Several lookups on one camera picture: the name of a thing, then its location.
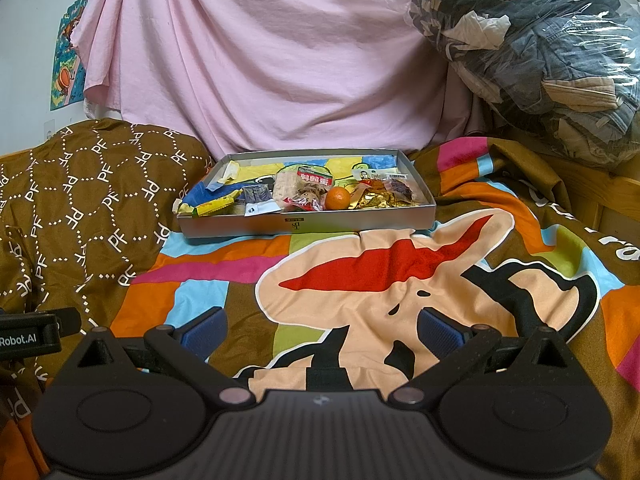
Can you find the plastic bag of clothes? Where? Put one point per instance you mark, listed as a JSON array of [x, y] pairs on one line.
[[540, 50]]

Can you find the grey box with cartoon drawing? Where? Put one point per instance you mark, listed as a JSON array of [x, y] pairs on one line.
[[300, 225]]

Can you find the wooden bed frame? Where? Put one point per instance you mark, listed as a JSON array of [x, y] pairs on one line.
[[600, 195]]

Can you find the orange tangerine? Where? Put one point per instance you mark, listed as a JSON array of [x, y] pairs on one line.
[[338, 198]]

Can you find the clear packet with black print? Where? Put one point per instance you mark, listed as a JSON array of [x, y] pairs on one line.
[[370, 175]]

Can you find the brown printed blanket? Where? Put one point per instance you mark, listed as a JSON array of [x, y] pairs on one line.
[[350, 270]]

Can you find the gold foil candy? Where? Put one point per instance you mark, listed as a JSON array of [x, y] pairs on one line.
[[365, 200], [387, 199]]

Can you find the yellow snack bar packet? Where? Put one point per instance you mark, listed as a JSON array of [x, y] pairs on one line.
[[215, 206]]

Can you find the red snack packet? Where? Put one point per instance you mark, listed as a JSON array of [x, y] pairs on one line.
[[305, 204]]

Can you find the pink bed sheet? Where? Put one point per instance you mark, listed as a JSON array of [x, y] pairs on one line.
[[275, 60]]

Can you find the rice cracker bar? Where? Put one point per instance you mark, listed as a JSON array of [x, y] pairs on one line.
[[286, 187]]

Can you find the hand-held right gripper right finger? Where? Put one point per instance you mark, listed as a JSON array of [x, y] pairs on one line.
[[440, 332]]

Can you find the white wall socket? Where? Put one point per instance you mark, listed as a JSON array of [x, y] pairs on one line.
[[49, 130]]

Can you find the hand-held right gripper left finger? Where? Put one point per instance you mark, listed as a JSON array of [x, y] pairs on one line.
[[207, 330]]

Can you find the navy blue packet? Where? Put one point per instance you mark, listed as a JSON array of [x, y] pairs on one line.
[[257, 195]]

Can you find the wall poster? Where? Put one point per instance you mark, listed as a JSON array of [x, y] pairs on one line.
[[67, 70]]

